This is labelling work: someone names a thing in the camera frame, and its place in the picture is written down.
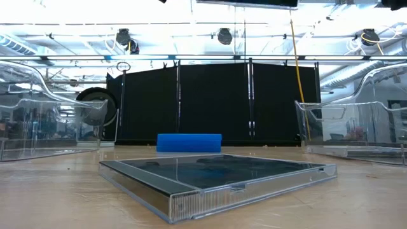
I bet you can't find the long horizontal metal rail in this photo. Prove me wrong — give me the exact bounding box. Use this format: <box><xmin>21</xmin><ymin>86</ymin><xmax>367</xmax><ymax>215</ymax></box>
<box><xmin>0</xmin><ymin>53</ymin><xmax>407</xmax><ymax>62</ymax></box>

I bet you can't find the black ceiling cord reel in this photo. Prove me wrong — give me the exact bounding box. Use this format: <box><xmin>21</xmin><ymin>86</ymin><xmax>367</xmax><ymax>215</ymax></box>
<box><xmin>114</xmin><ymin>27</ymin><xmax>132</xmax><ymax>46</ymax></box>
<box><xmin>361</xmin><ymin>27</ymin><xmax>382</xmax><ymax>47</ymax></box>
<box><xmin>217</xmin><ymin>27</ymin><xmax>233</xmax><ymax>46</ymax></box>

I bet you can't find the blue jewel case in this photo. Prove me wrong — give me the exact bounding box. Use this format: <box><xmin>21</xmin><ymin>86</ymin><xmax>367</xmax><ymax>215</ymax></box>
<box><xmin>157</xmin><ymin>133</ymin><xmax>223</xmax><ymax>141</ymax></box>
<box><xmin>156</xmin><ymin>139</ymin><xmax>223</xmax><ymax>147</ymax></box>
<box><xmin>156</xmin><ymin>145</ymin><xmax>223</xmax><ymax>153</ymax></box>

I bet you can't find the clear plastic bin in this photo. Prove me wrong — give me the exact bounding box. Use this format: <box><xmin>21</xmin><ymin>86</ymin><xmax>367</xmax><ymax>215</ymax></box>
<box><xmin>0</xmin><ymin>60</ymin><xmax>119</xmax><ymax>163</ymax></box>
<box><xmin>294</xmin><ymin>62</ymin><xmax>407</xmax><ymax>167</ymax></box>

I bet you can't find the black stand with ring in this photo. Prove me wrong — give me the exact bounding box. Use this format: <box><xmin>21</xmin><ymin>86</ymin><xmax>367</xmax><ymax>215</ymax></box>
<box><xmin>116</xmin><ymin>60</ymin><xmax>132</xmax><ymax>142</ymax></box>

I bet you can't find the black backdrop curtain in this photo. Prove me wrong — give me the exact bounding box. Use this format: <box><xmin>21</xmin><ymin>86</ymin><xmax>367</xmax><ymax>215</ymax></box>
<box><xmin>106</xmin><ymin>62</ymin><xmax>321</xmax><ymax>146</ymax></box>

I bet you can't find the clear black jewel case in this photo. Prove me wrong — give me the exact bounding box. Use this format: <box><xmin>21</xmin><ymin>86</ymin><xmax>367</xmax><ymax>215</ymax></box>
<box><xmin>99</xmin><ymin>153</ymin><xmax>338</xmax><ymax>225</ymax></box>

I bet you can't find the yellow hanging cable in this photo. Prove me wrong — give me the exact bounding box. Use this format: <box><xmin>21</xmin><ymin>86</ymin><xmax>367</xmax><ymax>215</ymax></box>
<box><xmin>288</xmin><ymin>9</ymin><xmax>312</xmax><ymax>141</ymax></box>

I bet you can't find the black backdrop stand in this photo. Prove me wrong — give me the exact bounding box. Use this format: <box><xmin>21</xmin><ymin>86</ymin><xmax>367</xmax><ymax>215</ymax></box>
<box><xmin>174</xmin><ymin>59</ymin><xmax>182</xmax><ymax>134</ymax></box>
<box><xmin>314</xmin><ymin>61</ymin><xmax>321</xmax><ymax>106</ymax></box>
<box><xmin>246</xmin><ymin>57</ymin><xmax>256</xmax><ymax>140</ymax></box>

